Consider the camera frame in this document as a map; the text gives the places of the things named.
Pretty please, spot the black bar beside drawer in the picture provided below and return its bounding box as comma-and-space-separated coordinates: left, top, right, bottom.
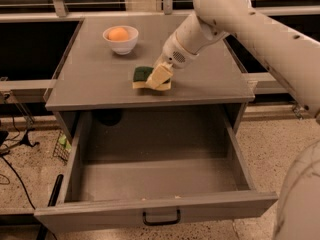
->
35, 173, 65, 240

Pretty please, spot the black floor cable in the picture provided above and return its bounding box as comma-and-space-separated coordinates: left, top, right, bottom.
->
0, 152, 37, 210

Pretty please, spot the open grey top drawer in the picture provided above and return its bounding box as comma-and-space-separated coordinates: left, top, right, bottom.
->
35, 106, 277, 233

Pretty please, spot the green and yellow sponge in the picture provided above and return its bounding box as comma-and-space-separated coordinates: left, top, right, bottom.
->
132, 66, 171, 91

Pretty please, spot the orange fruit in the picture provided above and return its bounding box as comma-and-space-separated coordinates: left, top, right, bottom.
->
108, 27, 129, 41

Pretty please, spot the black drawer handle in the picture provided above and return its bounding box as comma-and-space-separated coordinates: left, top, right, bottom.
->
142, 209, 181, 227

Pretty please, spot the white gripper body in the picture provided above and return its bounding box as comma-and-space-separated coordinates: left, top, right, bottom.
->
159, 32, 198, 69

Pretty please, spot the grey cabinet with counter top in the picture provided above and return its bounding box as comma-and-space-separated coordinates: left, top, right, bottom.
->
46, 15, 254, 142

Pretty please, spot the wire basket with green item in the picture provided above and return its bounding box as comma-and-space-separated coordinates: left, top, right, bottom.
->
53, 131, 71, 164

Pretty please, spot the white ceramic bowl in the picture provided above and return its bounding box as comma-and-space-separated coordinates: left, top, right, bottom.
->
102, 25, 139, 55

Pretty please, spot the metal window railing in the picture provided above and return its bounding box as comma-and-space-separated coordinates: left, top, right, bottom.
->
0, 0, 320, 23

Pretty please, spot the black stand on floor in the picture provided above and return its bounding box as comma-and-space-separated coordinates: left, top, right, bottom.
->
0, 93, 41, 155

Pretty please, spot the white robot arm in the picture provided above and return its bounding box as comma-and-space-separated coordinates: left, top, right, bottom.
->
146, 0, 320, 240

